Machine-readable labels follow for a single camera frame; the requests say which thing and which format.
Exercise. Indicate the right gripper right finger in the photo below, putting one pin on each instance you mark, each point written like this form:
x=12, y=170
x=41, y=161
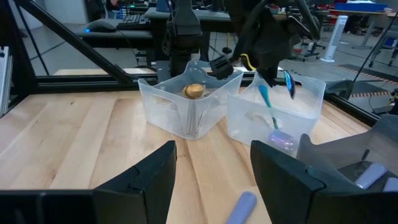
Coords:
x=295, y=202

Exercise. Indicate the clear plastic bin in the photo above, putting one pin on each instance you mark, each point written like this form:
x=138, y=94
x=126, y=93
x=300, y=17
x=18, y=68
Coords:
x=304, y=112
x=161, y=105

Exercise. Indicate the black aluminium table frame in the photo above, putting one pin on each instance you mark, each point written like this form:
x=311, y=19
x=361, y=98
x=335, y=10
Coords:
x=77, y=42

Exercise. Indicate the black desk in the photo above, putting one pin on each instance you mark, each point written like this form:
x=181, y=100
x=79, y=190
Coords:
x=136, y=34

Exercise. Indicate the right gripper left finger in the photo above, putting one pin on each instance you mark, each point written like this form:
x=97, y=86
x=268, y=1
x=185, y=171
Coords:
x=109, y=208

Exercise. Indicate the black keyboard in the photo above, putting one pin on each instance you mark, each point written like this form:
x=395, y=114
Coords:
x=133, y=21

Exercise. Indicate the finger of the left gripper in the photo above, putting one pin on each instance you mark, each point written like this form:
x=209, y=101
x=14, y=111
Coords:
x=270, y=76

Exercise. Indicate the white tower fan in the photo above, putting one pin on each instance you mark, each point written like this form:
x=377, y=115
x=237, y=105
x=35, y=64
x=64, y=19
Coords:
x=335, y=37

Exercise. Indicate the blue storage crate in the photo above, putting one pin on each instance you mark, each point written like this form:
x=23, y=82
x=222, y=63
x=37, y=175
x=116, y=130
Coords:
x=360, y=6

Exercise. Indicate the black office chair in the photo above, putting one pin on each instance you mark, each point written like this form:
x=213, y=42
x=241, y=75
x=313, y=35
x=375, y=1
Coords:
x=311, y=46

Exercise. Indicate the gold spoon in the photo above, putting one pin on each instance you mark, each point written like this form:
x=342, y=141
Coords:
x=191, y=121
x=194, y=91

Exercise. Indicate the black computer mouse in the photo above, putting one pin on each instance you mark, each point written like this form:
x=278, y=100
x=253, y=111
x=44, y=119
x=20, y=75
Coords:
x=101, y=26

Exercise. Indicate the small hazard-striped black mat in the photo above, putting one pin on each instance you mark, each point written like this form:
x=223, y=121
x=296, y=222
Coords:
x=373, y=87

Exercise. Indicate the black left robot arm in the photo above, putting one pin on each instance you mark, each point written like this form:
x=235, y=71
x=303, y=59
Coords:
x=183, y=37

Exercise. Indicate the dark grey plastic bin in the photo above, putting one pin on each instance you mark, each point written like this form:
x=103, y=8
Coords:
x=335, y=149

